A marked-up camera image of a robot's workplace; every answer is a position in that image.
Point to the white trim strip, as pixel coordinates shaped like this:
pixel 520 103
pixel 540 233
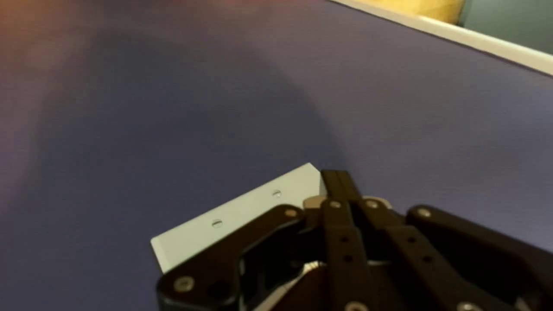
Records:
pixel 475 39

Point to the white light switch plate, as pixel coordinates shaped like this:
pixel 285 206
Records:
pixel 242 224

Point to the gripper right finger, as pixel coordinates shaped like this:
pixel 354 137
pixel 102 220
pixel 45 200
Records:
pixel 471 250

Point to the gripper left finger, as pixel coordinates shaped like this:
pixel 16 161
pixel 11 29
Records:
pixel 207 268

